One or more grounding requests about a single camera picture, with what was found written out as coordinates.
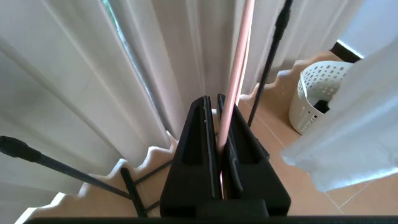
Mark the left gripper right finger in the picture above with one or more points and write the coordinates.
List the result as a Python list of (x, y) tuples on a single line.
[(255, 180)]

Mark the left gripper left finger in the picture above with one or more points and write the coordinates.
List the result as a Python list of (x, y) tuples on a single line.
[(189, 174)]

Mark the white printed t-shirt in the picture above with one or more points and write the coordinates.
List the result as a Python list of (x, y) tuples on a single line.
[(357, 140)]

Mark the pink clothes hanger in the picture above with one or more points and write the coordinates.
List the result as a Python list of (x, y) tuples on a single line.
[(236, 62)]

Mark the white laundry basket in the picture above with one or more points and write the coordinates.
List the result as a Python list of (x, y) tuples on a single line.
[(311, 93)]

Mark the black clothes rack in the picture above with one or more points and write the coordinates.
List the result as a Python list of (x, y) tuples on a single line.
[(281, 21)]

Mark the black garment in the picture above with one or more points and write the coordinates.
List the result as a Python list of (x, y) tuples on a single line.
[(321, 106)]

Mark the beige curtain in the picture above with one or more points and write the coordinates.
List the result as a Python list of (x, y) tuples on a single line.
[(77, 77)]

